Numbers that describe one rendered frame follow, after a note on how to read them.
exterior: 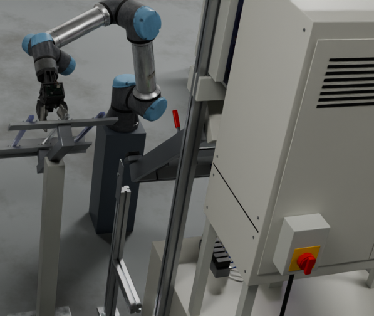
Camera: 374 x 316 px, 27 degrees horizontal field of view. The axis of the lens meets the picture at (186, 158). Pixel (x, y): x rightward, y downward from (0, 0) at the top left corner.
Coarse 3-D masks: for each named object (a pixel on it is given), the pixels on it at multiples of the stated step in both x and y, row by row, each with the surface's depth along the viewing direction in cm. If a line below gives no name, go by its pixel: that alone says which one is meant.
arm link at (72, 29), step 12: (108, 0) 295; (120, 0) 294; (96, 12) 292; (108, 12) 293; (60, 24) 285; (72, 24) 285; (84, 24) 288; (96, 24) 292; (108, 24) 296; (60, 36) 281; (72, 36) 285; (24, 48) 279
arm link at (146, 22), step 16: (128, 0) 294; (128, 16) 290; (144, 16) 287; (128, 32) 294; (144, 32) 289; (144, 48) 299; (144, 64) 304; (144, 80) 310; (144, 96) 314; (160, 96) 319; (144, 112) 318; (160, 112) 322
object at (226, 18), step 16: (224, 0) 190; (224, 16) 191; (224, 32) 192; (224, 48) 194; (224, 64) 197; (224, 80) 201; (224, 256) 252; (224, 272) 251; (128, 288) 285; (128, 304) 281
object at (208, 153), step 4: (204, 124) 217; (200, 144) 245; (204, 144) 246; (208, 144) 247; (212, 144) 248; (208, 148) 234; (212, 148) 235; (200, 152) 237; (204, 152) 238; (208, 152) 239; (212, 152) 241; (200, 156) 245; (204, 156) 246
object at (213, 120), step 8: (208, 104) 214; (216, 104) 215; (208, 112) 214; (216, 112) 214; (208, 120) 214; (216, 120) 214; (208, 128) 214; (216, 128) 213; (208, 136) 215; (216, 136) 213
